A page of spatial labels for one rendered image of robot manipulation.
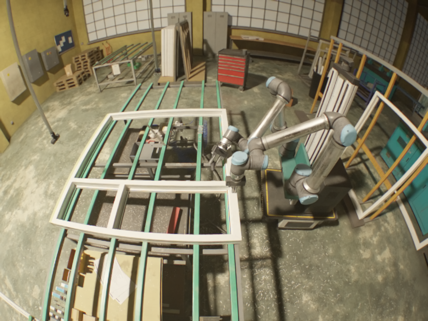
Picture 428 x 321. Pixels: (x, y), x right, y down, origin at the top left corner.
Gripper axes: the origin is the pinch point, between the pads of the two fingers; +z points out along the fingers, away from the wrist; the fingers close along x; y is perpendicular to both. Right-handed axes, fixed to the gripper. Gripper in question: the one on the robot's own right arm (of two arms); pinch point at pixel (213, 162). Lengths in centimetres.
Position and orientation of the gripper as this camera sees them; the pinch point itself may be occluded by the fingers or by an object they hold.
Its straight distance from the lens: 150.3
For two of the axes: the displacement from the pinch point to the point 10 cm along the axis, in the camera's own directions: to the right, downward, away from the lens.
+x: 7.5, 4.4, 4.9
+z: -5.1, 8.6, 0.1
